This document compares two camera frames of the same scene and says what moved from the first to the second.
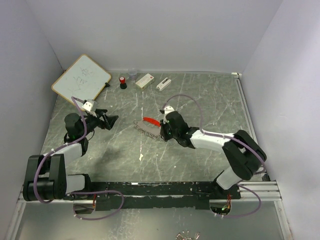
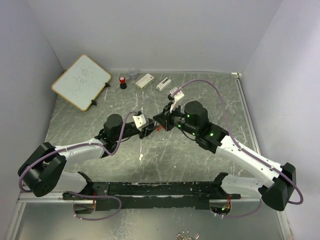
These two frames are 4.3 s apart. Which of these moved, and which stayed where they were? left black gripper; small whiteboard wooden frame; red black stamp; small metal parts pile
Moved: left black gripper
Stayed: small whiteboard wooden frame; red black stamp; small metal parts pile
